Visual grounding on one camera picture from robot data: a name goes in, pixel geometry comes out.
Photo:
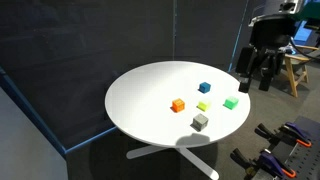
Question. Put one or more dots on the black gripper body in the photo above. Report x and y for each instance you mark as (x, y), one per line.
(271, 35)

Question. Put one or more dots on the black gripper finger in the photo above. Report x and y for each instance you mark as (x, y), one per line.
(244, 63)
(266, 78)

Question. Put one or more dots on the gray block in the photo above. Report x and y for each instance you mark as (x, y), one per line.
(200, 122)

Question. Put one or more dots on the blue block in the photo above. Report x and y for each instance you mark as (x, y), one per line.
(204, 87)

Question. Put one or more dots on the lime green block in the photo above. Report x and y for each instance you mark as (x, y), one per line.
(204, 105)

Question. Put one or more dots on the orange block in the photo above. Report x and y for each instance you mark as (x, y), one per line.
(178, 105)

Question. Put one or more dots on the wooden stool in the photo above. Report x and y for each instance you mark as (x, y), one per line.
(293, 70)

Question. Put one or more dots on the blue box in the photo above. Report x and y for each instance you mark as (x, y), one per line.
(302, 33)

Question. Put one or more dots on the purple clamp with orange tip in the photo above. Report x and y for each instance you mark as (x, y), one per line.
(270, 161)
(293, 131)

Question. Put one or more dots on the white table base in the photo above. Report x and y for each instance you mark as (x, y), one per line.
(196, 161)

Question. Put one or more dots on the thin blue frame post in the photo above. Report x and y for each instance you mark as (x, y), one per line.
(237, 36)

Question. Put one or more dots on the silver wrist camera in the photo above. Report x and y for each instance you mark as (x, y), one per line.
(289, 6)

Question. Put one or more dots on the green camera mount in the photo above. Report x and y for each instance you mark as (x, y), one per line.
(308, 11)

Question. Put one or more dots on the blue frame base bar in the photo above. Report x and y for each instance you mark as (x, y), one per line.
(91, 140)

